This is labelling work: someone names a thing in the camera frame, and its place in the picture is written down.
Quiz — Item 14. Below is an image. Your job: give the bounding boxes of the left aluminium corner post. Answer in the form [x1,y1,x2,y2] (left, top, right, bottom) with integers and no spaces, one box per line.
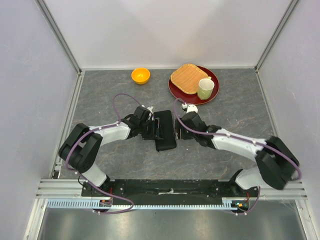
[35,0,82,75]

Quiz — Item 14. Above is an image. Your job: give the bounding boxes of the black zip tool case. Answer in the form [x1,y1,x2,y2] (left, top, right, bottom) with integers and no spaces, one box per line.
[154,110,177,152]

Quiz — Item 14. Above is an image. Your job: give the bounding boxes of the woven bamboo basket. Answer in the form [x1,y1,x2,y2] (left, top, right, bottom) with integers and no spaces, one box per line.
[170,63,209,95]

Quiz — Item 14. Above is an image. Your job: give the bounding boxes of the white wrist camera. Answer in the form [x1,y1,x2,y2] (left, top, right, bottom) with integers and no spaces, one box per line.
[142,105,154,121]
[181,103,198,114]

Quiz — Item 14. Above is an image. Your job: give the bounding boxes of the light blue cable duct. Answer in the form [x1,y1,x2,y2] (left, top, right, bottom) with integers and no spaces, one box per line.
[46,198,238,211]

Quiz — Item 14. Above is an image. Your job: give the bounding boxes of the aluminium corner post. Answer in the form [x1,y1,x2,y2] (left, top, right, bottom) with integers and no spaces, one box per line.
[35,0,82,75]
[254,0,300,73]

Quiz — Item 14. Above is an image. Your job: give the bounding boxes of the aluminium front frame rail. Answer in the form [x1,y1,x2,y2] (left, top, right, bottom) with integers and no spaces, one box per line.
[36,179,308,200]

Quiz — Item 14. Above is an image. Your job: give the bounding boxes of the orange bowl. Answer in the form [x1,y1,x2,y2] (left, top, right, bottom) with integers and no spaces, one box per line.
[131,67,151,85]

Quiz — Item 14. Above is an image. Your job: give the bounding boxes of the red round tray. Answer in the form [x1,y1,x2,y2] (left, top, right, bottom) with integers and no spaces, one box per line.
[168,65,220,105]

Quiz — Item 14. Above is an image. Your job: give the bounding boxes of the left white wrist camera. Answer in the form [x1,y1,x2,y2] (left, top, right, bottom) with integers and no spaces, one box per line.
[142,105,154,121]

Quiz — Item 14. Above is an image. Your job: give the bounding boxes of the pale green cup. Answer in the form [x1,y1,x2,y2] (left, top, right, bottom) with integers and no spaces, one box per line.
[197,78,215,100]

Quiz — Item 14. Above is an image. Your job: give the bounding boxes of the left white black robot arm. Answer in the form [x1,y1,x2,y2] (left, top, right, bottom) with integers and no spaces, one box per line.
[58,105,164,197]

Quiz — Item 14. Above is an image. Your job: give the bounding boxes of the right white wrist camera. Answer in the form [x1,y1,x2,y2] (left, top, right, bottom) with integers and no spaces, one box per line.
[181,103,198,114]

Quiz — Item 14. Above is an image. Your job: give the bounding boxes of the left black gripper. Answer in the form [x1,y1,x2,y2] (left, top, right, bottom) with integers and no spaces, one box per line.
[139,118,164,141]

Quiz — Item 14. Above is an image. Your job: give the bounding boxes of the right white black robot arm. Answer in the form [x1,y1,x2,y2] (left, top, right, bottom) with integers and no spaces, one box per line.
[176,111,302,197]

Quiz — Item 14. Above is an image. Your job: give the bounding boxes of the right aluminium corner post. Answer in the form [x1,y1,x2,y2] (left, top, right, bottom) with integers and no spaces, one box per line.
[254,0,300,73]

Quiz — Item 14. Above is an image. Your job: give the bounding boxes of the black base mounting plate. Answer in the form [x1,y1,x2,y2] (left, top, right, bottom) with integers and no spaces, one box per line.
[81,179,259,198]

